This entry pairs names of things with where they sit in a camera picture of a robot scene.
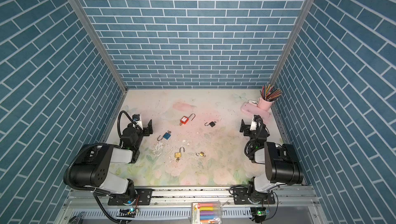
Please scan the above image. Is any small brass padlock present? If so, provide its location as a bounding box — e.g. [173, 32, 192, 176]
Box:
[196, 152, 206, 158]

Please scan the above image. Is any black padlock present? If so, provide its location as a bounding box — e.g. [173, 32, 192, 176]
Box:
[204, 121, 217, 127]

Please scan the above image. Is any box of coloured markers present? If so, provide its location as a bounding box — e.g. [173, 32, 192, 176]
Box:
[191, 201, 222, 224]

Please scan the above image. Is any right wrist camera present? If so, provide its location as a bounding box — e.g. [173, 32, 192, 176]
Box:
[250, 115, 263, 131]

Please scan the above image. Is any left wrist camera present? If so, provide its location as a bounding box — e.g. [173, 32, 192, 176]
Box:
[132, 114, 143, 129]

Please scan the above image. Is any blue padlock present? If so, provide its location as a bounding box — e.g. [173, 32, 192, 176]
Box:
[157, 131, 171, 141]

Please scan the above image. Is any coloured pencils bunch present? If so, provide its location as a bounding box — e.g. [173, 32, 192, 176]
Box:
[261, 84, 282, 102]

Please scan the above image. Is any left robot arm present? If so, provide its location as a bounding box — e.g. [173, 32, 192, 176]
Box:
[64, 121, 153, 206]

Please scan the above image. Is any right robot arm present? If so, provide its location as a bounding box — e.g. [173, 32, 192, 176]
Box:
[234, 115, 304, 204]

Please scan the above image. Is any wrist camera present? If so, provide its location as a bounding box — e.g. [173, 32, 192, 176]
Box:
[250, 115, 263, 131]
[132, 114, 143, 129]

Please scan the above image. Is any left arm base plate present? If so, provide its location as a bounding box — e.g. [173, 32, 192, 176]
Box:
[108, 188, 153, 206]

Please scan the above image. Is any pink pencil case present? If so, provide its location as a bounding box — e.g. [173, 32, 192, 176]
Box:
[241, 102, 272, 124]

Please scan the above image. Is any large brass padlock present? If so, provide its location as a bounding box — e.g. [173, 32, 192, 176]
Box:
[174, 147, 185, 162]

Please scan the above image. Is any aluminium rail frame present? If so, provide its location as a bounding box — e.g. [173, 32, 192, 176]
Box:
[55, 185, 327, 224]

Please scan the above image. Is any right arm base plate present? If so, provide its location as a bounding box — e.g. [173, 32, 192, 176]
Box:
[229, 187, 276, 205]

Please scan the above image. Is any red padlock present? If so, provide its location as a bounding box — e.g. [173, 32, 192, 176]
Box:
[179, 113, 196, 126]

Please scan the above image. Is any pink pencil cup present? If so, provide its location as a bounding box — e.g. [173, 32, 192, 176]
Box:
[257, 97, 273, 111]

